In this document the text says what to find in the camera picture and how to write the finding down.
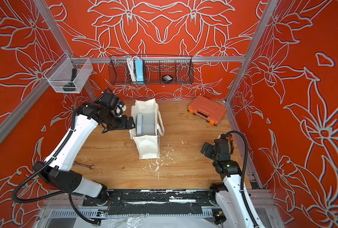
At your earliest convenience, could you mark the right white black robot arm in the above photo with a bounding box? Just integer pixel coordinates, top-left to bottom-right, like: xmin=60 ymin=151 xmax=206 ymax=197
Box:
xmin=200 ymin=130 xmax=265 ymax=228

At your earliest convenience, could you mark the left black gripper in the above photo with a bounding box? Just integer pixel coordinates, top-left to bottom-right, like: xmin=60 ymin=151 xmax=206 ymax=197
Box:
xmin=103 ymin=112 xmax=137 ymax=130

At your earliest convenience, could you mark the white printed canvas tote bag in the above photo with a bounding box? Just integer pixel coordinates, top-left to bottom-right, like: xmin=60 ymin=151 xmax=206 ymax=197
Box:
xmin=130 ymin=99 xmax=165 ymax=160

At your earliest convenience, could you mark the black wire wall basket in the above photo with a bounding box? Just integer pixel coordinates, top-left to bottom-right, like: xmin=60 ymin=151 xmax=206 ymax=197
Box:
xmin=108 ymin=55 xmax=194 ymax=86

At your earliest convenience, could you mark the small metal wrench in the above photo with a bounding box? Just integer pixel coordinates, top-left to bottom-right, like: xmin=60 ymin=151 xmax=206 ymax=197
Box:
xmin=73 ymin=161 xmax=95 ymax=170

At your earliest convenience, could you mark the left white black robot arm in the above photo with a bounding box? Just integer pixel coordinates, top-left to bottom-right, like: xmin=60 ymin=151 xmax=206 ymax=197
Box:
xmin=11 ymin=101 xmax=135 ymax=226

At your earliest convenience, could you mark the clear plastic wall bin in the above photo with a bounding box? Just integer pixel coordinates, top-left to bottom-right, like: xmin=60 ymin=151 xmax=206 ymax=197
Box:
xmin=44 ymin=58 xmax=93 ymax=94

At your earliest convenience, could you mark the white coiled cable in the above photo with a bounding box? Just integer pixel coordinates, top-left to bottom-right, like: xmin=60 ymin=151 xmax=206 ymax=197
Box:
xmin=127 ymin=56 xmax=137 ymax=83

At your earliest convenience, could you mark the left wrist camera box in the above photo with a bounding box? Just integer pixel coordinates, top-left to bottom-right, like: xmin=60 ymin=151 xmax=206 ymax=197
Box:
xmin=99 ymin=87 xmax=126 ymax=116

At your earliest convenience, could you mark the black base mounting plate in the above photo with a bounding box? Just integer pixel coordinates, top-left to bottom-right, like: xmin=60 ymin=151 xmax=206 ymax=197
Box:
xmin=83 ymin=189 xmax=221 ymax=217

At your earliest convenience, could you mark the dark green flashlight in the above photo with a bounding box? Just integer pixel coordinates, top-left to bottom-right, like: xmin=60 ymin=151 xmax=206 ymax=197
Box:
xmin=63 ymin=68 xmax=77 ymax=92

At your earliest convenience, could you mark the orange plastic tool case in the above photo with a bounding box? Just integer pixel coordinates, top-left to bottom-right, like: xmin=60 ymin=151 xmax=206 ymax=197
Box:
xmin=187 ymin=96 xmax=227 ymax=126

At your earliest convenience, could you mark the light blue power bank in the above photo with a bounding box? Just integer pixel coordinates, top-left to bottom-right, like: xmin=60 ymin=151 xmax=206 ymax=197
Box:
xmin=135 ymin=59 xmax=144 ymax=84

